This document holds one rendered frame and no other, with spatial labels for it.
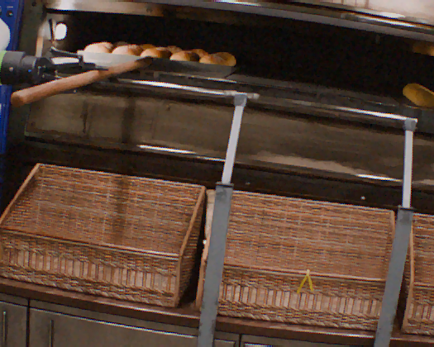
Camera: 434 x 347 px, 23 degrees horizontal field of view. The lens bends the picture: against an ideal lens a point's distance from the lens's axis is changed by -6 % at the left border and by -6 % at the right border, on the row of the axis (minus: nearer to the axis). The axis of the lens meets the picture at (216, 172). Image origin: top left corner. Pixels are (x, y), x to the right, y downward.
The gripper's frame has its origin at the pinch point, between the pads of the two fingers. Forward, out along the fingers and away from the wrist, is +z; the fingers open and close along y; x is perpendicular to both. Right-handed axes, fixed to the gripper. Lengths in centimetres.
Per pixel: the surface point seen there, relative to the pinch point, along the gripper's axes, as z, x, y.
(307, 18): 52, -46, -22
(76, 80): 1.7, 30.5, -0.6
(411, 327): 94, -14, 60
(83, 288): 0, -11, 60
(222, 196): 36.4, -0.4, 26.6
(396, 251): 83, 0, 35
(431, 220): 99, -57, 35
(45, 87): 2, 61, -1
